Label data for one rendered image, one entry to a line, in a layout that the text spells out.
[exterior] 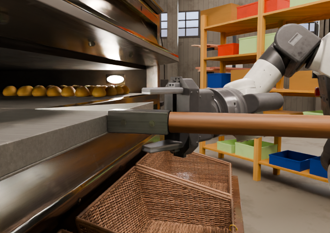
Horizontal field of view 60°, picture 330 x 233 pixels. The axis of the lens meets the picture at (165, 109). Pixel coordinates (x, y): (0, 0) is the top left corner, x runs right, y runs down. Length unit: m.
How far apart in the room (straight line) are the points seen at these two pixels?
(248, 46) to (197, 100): 3.52
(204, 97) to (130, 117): 0.12
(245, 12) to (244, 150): 1.81
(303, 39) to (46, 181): 0.80
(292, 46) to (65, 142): 0.73
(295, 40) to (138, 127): 0.62
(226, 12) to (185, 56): 4.21
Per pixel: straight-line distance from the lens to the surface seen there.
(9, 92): 1.77
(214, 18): 4.46
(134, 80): 1.98
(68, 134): 0.33
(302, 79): 3.52
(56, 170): 0.87
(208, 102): 0.47
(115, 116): 0.41
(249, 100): 0.53
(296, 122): 0.40
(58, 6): 0.60
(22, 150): 0.27
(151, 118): 0.40
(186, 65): 8.35
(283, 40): 0.91
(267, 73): 0.89
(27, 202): 0.77
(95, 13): 0.75
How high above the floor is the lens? 1.25
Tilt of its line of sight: 5 degrees down
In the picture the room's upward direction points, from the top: straight up
